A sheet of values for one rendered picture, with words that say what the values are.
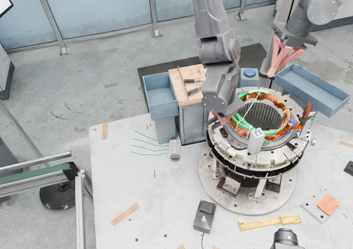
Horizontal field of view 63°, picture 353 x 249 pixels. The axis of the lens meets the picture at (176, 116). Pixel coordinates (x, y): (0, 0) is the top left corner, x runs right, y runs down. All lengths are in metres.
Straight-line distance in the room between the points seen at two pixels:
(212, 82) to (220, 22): 0.12
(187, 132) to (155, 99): 0.20
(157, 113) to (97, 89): 1.74
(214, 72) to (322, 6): 0.25
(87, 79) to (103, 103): 0.40
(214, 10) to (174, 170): 0.76
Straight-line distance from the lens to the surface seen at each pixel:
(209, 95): 0.62
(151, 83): 1.20
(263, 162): 0.88
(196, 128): 1.21
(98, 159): 1.30
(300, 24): 0.75
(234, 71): 0.68
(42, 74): 3.18
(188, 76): 1.15
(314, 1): 0.67
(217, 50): 0.63
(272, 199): 1.16
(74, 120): 2.59
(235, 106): 0.74
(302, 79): 1.26
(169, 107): 1.07
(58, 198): 2.19
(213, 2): 0.62
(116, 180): 1.23
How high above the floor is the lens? 1.83
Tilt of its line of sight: 50 degrees down
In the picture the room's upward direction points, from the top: 5 degrees counter-clockwise
